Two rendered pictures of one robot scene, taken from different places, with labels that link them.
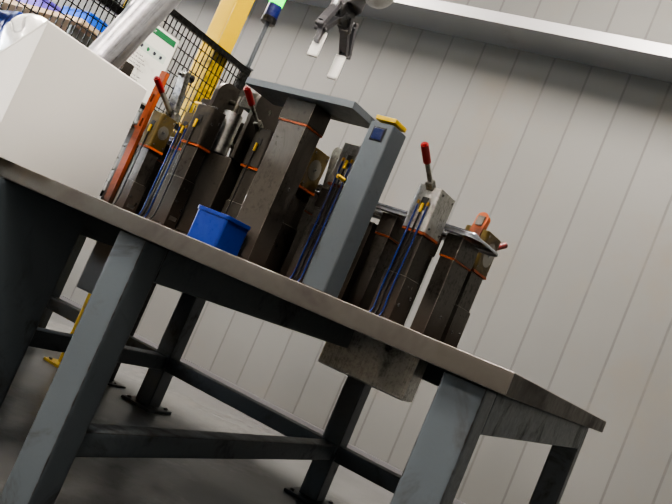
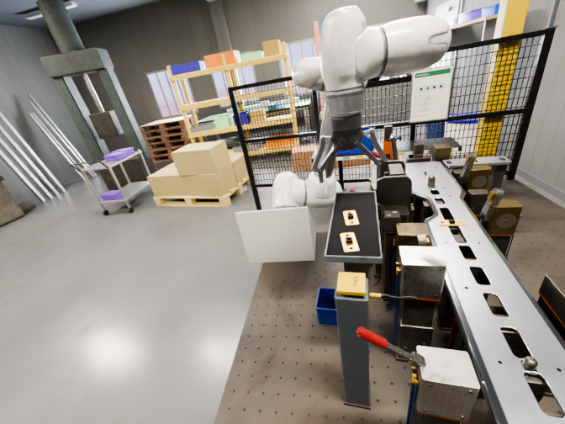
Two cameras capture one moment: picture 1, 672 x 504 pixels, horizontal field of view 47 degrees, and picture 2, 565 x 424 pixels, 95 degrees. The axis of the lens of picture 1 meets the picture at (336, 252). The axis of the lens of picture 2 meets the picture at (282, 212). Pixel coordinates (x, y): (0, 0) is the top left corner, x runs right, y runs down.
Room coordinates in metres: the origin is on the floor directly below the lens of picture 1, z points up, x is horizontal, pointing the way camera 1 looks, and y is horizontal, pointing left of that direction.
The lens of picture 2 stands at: (1.66, -0.38, 1.59)
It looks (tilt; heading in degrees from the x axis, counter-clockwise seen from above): 28 degrees down; 76
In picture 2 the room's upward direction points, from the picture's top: 11 degrees counter-clockwise
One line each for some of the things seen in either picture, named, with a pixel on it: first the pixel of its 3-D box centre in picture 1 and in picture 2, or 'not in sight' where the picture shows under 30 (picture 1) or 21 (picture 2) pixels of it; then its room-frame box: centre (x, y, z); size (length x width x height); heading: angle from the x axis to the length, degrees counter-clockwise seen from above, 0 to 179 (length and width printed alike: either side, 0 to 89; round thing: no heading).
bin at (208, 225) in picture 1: (218, 232); (330, 305); (1.95, 0.29, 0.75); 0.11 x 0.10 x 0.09; 56
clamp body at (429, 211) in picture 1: (407, 256); (427, 412); (1.95, -0.17, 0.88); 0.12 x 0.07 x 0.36; 146
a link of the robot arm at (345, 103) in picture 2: not in sight; (345, 101); (2.02, 0.23, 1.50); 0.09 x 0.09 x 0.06
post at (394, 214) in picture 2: not in sight; (390, 258); (2.20, 0.26, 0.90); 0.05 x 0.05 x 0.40; 56
